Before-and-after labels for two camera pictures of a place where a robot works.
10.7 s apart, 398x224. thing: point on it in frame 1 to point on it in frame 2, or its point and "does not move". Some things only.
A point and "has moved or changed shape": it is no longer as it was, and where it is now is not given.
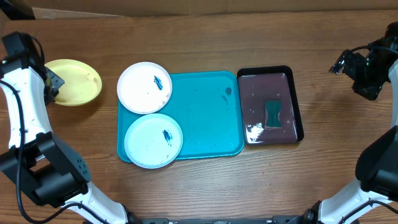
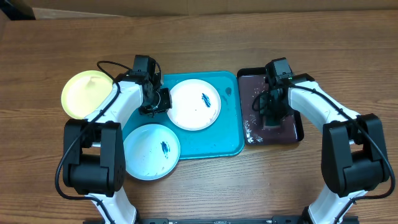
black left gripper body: [55, 83] to [160, 102]
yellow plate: [82, 83] to [85, 91]
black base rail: [307, 219] does not move
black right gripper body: [369, 76] to [272, 108]
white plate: [144, 88] has moved or changed shape
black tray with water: [270, 110] does not move
